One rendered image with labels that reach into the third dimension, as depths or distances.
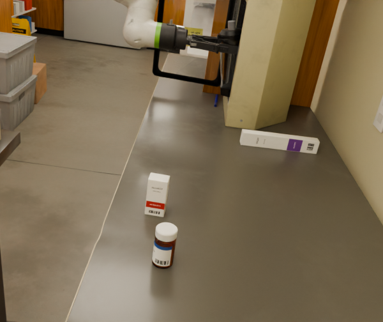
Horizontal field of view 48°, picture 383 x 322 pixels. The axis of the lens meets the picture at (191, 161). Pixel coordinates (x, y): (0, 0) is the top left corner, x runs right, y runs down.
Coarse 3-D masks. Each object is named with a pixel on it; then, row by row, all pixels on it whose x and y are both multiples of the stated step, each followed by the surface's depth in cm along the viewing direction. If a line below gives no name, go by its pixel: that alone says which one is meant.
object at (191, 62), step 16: (176, 0) 170; (192, 0) 169; (208, 0) 168; (224, 0) 167; (176, 16) 173; (192, 16) 172; (208, 16) 171; (224, 16) 170; (192, 32) 174; (208, 32) 173; (192, 48) 177; (160, 64) 182; (176, 64) 181; (192, 64) 180; (208, 64) 179
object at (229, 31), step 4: (232, 20) 154; (228, 24) 154; (232, 24) 153; (228, 28) 154; (232, 28) 153; (236, 28) 156; (240, 28) 156; (220, 32) 155; (224, 32) 153; (228, 32) 152; (232, 32) 152; (236, 32) 152; (240, 32) 152
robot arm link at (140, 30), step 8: (136, 8) 153; (128, 16) 154; (136, 16) 152; (144, 16) 153; (152, 16) 155; (128, 24) 153; (136, 24) 151; (144, 24) 152; (152, 24) 153; (160, 24) 154; (128, 32) 152; (136, 32) 151; (144, 32) 152; (152, 32) 152; (128, 40) 154; (136, 40) 153; (144, 40) 153; (152, 40) 153
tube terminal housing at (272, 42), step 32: (256, 0) 137; (288, 0) 139; (256, 32) 142; (288, 32) 146; (256, 64) 147; (288, 64) 154; (224, 96) 178; (256, 96) 152; (288, 96) 164; (256, 128) 158
